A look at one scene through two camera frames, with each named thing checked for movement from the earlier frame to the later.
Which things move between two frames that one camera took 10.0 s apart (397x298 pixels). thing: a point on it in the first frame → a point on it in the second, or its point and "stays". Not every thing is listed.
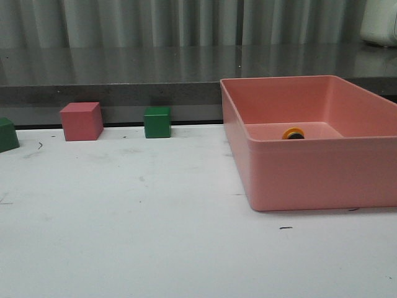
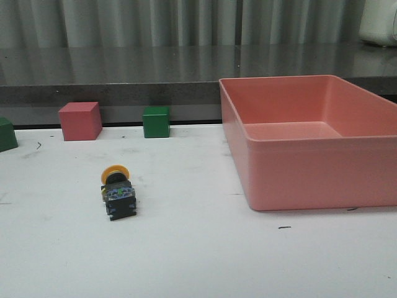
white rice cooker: [379, 24] stays
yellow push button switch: [293, 133] → [118, 194]
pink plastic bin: [347, 159] stays
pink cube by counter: [82, 121] stays
